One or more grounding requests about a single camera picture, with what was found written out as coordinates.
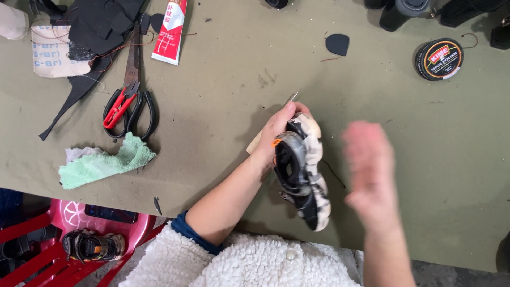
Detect black strapped shoe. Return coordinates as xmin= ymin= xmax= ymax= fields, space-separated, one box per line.
xmin=0 ymin=224 xmax=61 ymax=277

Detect white fleece jacket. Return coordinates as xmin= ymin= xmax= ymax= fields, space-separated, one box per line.
xmin=118 ymin=210 xmax=364 ymax=287

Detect pile of black leather pieces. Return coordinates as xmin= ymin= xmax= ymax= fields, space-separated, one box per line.
xmin=29 ymin=0 xmax=146 ymax=61

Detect camouflage child sandal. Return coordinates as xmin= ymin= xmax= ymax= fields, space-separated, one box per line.
xmin=61 ymin=229 xmax=126 ymax=263
xmin=273 ymin=113 xmax=332 ymax=233

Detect large black handled scissors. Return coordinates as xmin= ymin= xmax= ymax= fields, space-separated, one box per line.
xmin=102 ymin=22 xmax=159 ymax=142

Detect black smartphone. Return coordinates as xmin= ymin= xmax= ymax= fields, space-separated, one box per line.
xmin=84 ymin=204 xmax=139 ymax=225

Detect long black leather strip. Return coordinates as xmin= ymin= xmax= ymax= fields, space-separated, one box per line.
xmin=38 ymin=55 xmax=117 ymax=141

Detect black bag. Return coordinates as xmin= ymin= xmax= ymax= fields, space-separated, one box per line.
xmin=439 ymin=0 xmax=510 ymax=29

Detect person's right hand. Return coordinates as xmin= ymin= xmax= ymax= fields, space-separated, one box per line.
xmin=342 ymin=121 xmax=400 ymax=233

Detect beige printed insole piece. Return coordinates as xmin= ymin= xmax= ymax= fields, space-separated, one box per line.
xmin=31 ymin=25 xmax=93 ymax=79

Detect brown thread loop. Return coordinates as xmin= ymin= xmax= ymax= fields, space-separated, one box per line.
xmin=461 ymin=32 xmax=479 ymax=50

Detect grey rag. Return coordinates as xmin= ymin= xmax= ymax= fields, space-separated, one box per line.
xmin=65 ymin=146 xmax=105 ymax=164

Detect black thread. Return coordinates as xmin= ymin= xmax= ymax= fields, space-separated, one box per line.
xmin=322 ymin=159 xmax=347 ymax=189

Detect small black leather patch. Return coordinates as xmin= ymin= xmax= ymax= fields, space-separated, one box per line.
xmin=325 ymin=33 xmax=351 ymax=57

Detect dark oval leather patch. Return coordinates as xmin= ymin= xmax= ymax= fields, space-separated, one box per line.
xmin=150 ymin=13 xmax=165 ymax=35

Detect red plastic chair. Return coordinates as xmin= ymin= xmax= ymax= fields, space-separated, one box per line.
xmin=0 ymin=198 xmax=167 ymax=287

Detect black cylindrical bottle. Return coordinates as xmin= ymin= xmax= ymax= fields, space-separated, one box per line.
xmin=379 ymin=0 xmax=432 ymax=33

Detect person's left hand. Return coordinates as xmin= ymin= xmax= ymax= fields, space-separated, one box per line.
xmin=254 ymin=101 xmax=312 ymax=166

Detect olive green table cloth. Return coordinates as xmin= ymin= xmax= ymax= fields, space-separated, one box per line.
xmin=0 ymin=0 xmax=510 ymax=274

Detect wooden handled awl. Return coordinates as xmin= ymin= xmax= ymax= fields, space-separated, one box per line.
xmin=245 ymin=91 xmax=299 ymax=155

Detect black round polish tin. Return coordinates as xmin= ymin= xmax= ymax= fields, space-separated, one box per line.
xmin=414 ymin=37 xmax=465 ymax=82

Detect green terry cloth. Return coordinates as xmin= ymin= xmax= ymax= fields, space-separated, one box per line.
xmin=58 ymin=132 xmax=157 ymax=191

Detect red and white glue tube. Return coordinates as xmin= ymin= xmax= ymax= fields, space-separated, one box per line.
xmin=151 ymin=0 xmax=188 ymax=66

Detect plain beige insole piece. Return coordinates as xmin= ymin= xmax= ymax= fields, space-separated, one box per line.
xmin=0 ymin=3 xmax=30 ymax=41

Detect red thread snips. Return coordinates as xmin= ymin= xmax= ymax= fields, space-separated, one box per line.
xmin=102 ymin=81 xmax=141 ymax=130

